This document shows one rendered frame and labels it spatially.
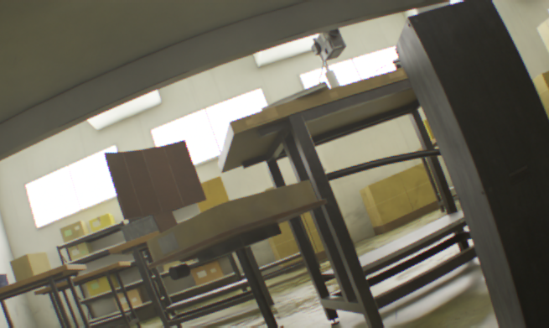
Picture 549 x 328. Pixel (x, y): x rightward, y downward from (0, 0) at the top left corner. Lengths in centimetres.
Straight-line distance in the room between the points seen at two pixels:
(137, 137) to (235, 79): 217
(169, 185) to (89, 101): 74
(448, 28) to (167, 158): 93
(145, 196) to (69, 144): 891
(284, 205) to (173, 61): 50
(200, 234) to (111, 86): 43
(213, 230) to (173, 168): 52
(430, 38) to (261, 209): 54
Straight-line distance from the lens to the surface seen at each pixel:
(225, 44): 91
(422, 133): 294
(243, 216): 115
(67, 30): 75
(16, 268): 550
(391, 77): 221
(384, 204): 893
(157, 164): 160
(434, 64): 116
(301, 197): 130
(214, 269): 909
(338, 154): 998
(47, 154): 1056
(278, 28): 93
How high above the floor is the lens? 50
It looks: 7 degrees up
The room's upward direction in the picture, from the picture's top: 22 degrees counter-clockwise
